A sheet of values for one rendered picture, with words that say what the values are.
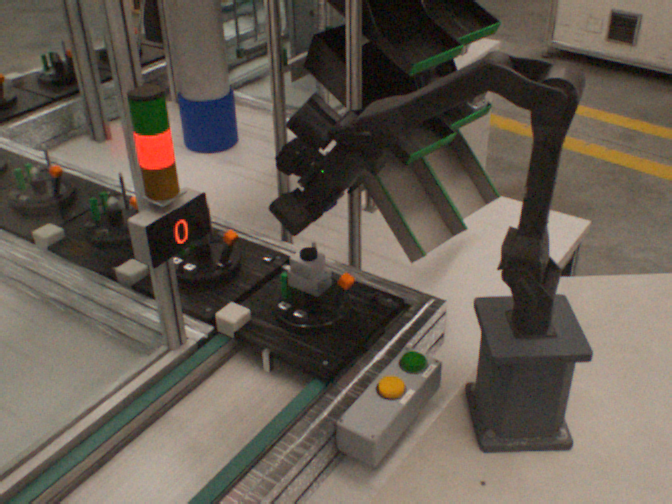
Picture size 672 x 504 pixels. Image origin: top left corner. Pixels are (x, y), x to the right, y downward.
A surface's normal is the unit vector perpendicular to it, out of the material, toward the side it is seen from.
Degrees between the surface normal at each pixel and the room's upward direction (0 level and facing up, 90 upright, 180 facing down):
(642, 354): 0
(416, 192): 45
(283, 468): 0
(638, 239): 0
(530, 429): 90
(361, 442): 90
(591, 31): 90
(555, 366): 90
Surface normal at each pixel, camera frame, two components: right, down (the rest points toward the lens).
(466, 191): 0.48, -0.32
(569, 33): -0.69, 0.41
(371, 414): -0.02, -0.83
